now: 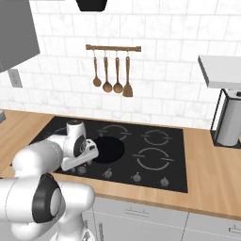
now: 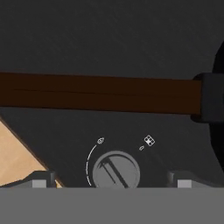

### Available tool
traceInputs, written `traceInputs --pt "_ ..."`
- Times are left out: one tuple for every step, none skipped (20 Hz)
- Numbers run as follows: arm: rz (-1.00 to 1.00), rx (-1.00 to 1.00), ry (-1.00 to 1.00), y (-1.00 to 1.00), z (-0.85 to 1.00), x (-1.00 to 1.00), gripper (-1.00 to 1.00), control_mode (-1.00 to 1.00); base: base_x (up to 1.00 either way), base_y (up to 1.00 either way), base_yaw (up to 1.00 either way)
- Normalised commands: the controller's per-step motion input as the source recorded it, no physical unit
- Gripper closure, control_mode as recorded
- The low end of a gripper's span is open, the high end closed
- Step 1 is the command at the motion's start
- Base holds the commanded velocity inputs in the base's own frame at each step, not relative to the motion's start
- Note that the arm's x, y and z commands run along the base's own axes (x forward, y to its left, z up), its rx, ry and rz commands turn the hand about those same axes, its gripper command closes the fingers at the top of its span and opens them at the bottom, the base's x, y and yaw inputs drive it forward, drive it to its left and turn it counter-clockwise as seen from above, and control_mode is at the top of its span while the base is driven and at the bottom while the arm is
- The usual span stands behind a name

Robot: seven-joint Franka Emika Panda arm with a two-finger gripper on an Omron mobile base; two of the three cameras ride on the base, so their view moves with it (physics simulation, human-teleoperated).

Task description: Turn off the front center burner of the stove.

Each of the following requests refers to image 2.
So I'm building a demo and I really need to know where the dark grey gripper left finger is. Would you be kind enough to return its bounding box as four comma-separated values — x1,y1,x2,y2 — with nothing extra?
2,170,57,189

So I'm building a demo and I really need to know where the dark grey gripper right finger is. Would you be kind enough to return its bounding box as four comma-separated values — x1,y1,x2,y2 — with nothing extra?
167,170,224,189

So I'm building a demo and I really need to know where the grey stove knob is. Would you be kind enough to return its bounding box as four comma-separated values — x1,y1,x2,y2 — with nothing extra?
92,150,141,189

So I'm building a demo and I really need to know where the black stove hob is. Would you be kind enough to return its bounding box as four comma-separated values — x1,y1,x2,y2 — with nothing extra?
0,0,224,189

